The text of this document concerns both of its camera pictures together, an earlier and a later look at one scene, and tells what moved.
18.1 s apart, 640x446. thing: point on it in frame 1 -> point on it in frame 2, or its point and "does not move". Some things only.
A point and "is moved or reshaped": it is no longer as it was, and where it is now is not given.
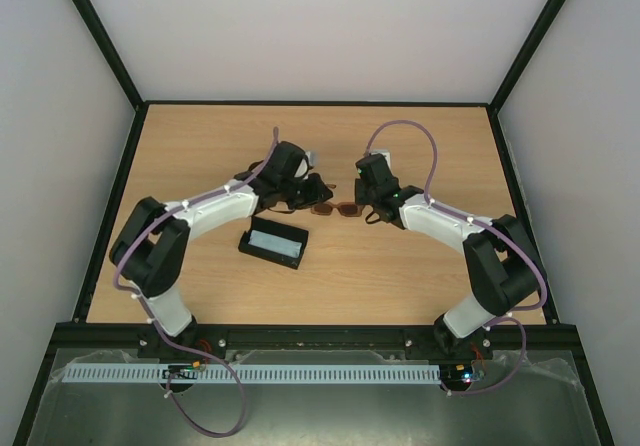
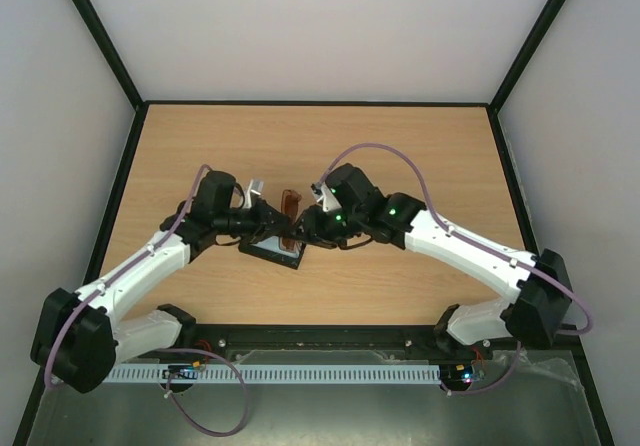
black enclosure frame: [62, 332] does not move
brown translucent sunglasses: [353, 209] is moved or reshaped
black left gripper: [317, 194] -> [263, 219]
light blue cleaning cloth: [275, 243] does not move
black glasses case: [276, 242] does not move
